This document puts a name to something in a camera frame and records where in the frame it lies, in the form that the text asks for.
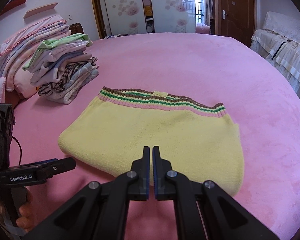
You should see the yellow striped knit sweater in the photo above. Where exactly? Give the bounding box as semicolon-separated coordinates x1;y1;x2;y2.
58;87;244;196

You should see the stack of folded clothes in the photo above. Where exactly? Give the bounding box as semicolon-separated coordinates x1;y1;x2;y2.
23;33;99;105

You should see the left hand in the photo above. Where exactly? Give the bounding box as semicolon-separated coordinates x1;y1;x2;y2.
0;190;34;232

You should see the pink bed blanket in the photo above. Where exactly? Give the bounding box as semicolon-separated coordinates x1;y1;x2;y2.
10;33;300;239

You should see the folded striped pink quilt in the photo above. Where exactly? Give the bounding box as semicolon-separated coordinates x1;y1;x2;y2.
0;15;71;99

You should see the dark wooden headboard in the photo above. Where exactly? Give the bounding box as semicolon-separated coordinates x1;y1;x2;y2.
69;23;84;34

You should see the floral sliding wardrobe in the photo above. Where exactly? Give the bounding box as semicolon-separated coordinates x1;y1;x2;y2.
88;0;216;40

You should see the lace covered furniture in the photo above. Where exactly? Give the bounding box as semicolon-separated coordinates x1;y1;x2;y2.
250;11;300;99

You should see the brown wooden door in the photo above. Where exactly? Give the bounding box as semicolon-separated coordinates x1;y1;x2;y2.
215;0;256;47

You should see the black cable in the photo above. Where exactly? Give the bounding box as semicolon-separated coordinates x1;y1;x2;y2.
11;135;23;167

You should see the pink wall shelf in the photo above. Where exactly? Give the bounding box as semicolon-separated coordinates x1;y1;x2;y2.
23;2;58;19

